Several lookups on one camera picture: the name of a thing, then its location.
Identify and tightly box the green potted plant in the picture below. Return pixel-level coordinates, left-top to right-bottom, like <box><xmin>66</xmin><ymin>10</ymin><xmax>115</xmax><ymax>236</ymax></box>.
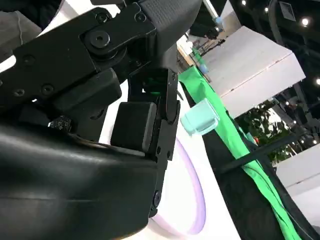
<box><xmin>234</xmin><ymin>99</ymin><xmax>301</xmax><ymax>163</ymax></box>

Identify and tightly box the green cloth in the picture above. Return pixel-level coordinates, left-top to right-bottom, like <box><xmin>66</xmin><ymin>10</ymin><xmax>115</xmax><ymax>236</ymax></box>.
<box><xmin>177</xmin><ymin>66</ymin><xmax>311</xmax><ymax>240</ymax></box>

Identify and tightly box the lilac plate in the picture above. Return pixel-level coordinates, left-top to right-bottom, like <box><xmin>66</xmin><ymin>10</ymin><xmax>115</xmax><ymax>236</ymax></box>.
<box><xmin>147</xmin><ymin>136</ymin><xmax>207</xmax><ymax>236</ymax></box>

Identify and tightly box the black stand pole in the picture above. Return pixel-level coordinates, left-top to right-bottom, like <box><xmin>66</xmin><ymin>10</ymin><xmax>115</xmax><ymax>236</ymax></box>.
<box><xmin>217</xmin><ymin>134</ymin><xmax>301</xmax><ymax>174</ymax></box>

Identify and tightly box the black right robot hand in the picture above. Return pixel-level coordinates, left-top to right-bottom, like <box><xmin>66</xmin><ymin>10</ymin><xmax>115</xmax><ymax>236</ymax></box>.
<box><xmin>0</xmin><ymin>0</ymin><xmax>201</xmax><ymax>240</ymax></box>

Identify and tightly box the black cloth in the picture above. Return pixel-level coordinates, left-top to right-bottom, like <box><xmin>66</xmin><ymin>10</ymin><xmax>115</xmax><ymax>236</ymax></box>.
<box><xmin>184</xmin><ymin>82</ymin><xmax>320</xmax><ymax>240</ymax></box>

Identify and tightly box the white partition box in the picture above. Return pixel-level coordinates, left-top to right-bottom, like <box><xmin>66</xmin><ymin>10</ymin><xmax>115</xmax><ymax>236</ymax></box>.
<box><xmin>199</xmin><ymin>26</ymin><xmax>307</xmax><ymax>118</ymax></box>

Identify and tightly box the pale green mug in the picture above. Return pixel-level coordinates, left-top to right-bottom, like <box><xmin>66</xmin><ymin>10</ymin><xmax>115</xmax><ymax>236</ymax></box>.
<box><xmin>180</xmin><ymin>97</ymin><xmax>221</xmax><ymax>137</ymax></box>

